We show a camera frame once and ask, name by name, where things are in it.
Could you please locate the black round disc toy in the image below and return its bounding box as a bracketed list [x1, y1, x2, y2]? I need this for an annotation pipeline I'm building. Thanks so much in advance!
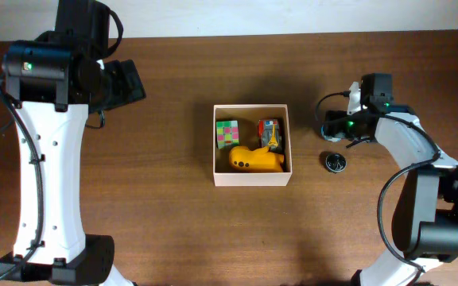
[324, 153, 347, 173]

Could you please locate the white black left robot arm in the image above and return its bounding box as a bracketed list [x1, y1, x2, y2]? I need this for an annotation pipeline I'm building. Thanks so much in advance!
[0, 1, 146, 285]

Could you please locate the blue white egg toy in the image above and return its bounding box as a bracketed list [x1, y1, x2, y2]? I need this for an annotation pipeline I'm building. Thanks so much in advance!
[320, 125, 344, 142]

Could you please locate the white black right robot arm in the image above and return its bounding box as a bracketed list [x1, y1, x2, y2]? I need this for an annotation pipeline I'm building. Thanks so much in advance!
[320, 73, 458, 286]

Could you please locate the yellow submarine toy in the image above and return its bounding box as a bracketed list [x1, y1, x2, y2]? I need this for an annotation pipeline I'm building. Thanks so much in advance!
[229, 146, 285, 172]

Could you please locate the beige cardboard box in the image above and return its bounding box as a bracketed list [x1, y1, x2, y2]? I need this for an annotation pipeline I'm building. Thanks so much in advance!
[212, 104, 293, 187]

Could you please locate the pastel rubik cube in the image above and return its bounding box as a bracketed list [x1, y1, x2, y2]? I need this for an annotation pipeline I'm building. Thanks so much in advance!
[215, 120, 239, 149]

